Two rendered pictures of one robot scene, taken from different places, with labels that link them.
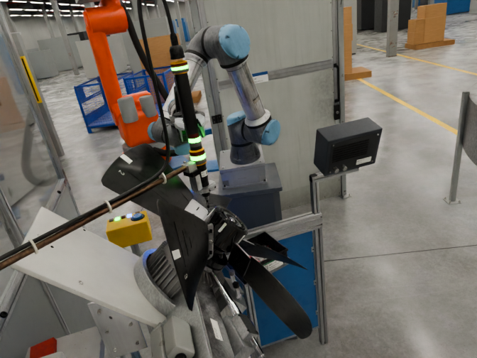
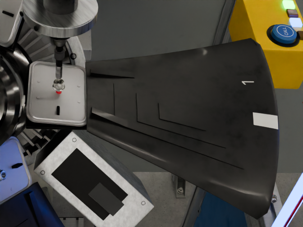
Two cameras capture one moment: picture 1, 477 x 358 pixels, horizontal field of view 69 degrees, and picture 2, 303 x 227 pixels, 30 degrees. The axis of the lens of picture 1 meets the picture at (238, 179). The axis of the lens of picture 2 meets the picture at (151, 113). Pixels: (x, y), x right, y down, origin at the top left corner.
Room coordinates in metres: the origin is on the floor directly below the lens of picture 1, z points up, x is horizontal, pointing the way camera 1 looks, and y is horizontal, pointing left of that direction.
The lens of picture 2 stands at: (1.04, -0.32, 1.64)
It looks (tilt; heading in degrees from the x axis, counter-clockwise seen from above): 48 degrees down; 88
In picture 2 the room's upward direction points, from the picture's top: 12 degrees clockwise
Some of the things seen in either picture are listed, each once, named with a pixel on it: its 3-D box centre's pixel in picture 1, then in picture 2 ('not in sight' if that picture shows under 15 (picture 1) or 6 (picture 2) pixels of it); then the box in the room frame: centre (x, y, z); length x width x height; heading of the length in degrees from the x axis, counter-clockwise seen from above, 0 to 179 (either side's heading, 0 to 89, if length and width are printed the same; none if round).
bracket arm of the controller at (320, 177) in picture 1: (333, 172); not in sight; (1.44, -0.44, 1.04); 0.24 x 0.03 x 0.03; 102
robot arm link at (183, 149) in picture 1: (180, 137); not in sight; (1.22, 0.18, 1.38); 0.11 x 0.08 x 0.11; 43
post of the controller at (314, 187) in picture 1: (314, 194); not in sight; (1.41, -0.34, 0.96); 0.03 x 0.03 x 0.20; 12
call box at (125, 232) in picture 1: (130, 231); (268, 41); (1.24, 0.47, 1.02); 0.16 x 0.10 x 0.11; 102
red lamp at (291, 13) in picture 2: not in sight; (292, 13); (1.26, 0.49, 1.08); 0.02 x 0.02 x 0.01; 12
